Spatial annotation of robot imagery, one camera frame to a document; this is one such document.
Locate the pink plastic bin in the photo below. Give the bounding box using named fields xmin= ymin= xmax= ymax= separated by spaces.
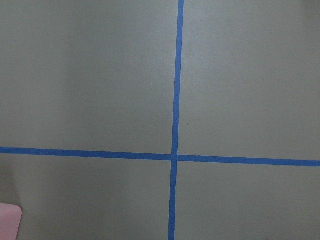
xmin=0 ymin=203 xmax=22 ymax=240

